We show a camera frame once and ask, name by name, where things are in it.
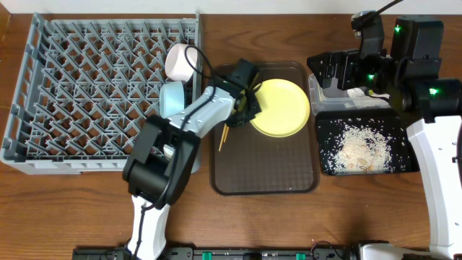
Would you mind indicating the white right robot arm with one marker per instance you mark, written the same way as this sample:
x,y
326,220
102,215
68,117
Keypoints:
x,y
430,107

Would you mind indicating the clear plastic waste bin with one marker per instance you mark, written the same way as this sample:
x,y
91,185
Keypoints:
x,y
334,99

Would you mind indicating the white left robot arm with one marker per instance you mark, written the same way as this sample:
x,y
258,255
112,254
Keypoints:
x,y
160,164

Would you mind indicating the dark brown serving tray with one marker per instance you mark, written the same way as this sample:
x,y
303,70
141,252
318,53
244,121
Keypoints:
x,y
251,163

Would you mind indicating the black tray with rice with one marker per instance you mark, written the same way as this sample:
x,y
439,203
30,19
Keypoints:
x,y
359,142

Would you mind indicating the pale pink bowl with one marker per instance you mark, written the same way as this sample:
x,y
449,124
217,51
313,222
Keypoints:
x,y
180,62

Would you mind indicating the crumpled white tissue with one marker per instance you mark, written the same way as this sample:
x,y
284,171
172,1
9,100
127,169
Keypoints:
x,y
355,93

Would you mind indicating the yellow round plate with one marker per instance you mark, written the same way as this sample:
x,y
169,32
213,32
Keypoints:
x,y
285,108

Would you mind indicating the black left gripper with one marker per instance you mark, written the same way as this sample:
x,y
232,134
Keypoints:
x,y
254,110

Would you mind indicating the grey plastic dish rack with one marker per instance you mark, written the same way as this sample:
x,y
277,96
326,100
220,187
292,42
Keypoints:
x,y
85,88

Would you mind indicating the wooden chopstick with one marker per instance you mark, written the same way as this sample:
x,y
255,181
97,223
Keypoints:
x,y
225,133
221,143

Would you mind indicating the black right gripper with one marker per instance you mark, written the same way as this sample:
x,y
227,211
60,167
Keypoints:
x,y
346,61

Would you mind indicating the white ribbed cup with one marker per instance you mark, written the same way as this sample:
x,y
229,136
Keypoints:
x,y
168,151

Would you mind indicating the light blue bowl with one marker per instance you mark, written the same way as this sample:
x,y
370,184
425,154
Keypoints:
x,y
172,99

